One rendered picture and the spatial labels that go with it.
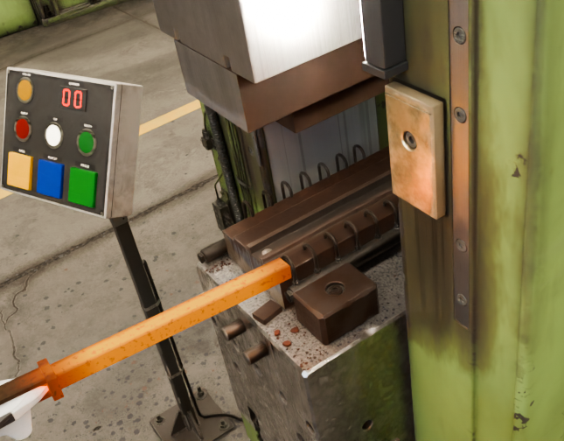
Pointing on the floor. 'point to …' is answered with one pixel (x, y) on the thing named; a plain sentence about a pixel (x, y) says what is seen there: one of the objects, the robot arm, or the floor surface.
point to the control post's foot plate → (171, 423)
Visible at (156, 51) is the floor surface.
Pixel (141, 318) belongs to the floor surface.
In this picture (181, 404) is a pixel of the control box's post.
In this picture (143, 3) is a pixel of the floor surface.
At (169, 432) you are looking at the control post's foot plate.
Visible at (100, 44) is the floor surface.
